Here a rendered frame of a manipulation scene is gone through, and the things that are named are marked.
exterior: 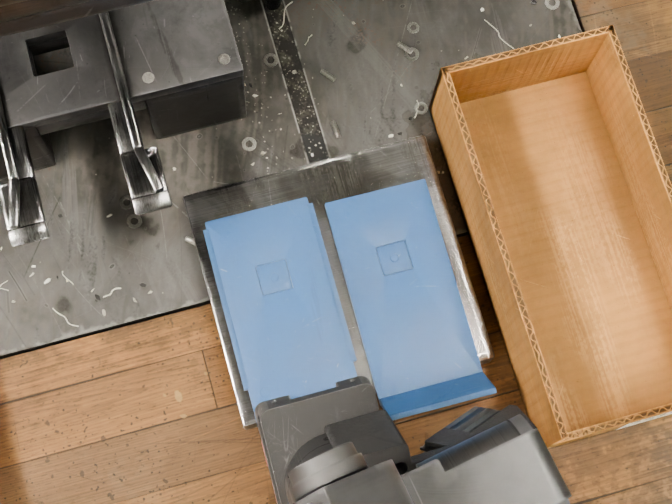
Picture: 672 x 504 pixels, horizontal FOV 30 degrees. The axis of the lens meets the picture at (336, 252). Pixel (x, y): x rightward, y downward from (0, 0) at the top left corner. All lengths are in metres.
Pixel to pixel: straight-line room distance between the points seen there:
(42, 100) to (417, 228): 0.26
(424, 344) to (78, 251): 0.24
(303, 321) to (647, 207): 0.24
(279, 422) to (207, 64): 0.24
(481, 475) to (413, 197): 0.29
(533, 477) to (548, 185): 0.33
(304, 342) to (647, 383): 0.23
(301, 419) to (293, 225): 0.18
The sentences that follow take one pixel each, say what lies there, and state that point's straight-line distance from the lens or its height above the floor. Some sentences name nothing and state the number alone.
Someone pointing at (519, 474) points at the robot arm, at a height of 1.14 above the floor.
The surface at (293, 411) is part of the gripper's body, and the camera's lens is 0.69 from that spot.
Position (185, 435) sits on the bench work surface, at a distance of 0.83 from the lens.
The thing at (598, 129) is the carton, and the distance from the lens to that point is 0.90.
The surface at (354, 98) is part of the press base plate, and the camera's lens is 0.89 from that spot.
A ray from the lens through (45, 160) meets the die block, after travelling 0.87.
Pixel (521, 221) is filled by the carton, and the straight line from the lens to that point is 0.87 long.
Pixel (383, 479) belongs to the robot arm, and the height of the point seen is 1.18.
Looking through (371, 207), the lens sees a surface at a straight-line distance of 0.84.
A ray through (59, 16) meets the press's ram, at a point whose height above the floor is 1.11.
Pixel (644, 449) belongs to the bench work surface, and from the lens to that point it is 0.86.
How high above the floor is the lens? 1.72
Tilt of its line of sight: 75 degrees down
